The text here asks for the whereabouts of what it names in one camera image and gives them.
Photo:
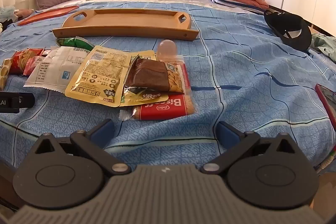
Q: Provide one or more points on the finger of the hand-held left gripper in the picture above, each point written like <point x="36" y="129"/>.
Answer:
<point x="27" y="101"/>

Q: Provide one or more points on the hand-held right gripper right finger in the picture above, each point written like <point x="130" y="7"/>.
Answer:
<point x="227" y="133"/>

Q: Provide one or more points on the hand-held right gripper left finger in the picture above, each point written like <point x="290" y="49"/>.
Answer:
<point x="103" y="132"/>

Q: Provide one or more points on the small pink snack packet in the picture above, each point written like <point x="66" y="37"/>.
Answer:
<point x="32" y="64"/>

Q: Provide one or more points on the red chips packet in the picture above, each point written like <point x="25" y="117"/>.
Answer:
<point x="19" y="61"/>

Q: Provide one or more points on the white snack packet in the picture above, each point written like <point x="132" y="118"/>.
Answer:
<point x="56" y="66"/>

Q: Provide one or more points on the yellow green snack pouch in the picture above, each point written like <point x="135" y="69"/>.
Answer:
<point x="144" y="96"/>

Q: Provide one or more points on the large yellow snack pouch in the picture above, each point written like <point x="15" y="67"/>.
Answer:
<point x="97" y="77"/>

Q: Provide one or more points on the red biscuit packet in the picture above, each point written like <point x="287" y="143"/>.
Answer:
<point x="162" y="109"/>

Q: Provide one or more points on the brown nut snack packet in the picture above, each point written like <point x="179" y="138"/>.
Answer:
<point x="149" y="75"/>

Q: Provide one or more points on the green snack packet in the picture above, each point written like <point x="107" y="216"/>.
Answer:
<point x="74" y="43"/>

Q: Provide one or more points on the pink jelly cup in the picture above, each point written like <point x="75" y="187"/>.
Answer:
<point x="168" y="49"/>

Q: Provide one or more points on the blue checked blanket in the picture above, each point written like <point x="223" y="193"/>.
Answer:
<point x="249" y="77"/>

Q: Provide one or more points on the black cloth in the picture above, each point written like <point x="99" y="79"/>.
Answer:
<point x="6" y="22"/>

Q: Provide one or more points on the pink brown cloth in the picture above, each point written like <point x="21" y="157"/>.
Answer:
<point x="25" y="13"/>

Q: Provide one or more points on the orange plastic tray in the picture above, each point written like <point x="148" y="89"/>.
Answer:
<point x="50" y="14"/>

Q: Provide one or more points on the light blue cloth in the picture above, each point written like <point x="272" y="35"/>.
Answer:
<point x="6" y="12"/>

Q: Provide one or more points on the red phone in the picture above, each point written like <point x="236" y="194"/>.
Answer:
<point x="328" y="100"/>

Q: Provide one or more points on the black cap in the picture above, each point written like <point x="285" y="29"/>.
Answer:
<point x="294" y="29"/>

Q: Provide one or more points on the teal garment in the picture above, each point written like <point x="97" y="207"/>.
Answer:
<point x="326" y="47"/>

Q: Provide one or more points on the folded blue striped towel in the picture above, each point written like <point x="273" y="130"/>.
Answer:
<point x="223" y="1"/>

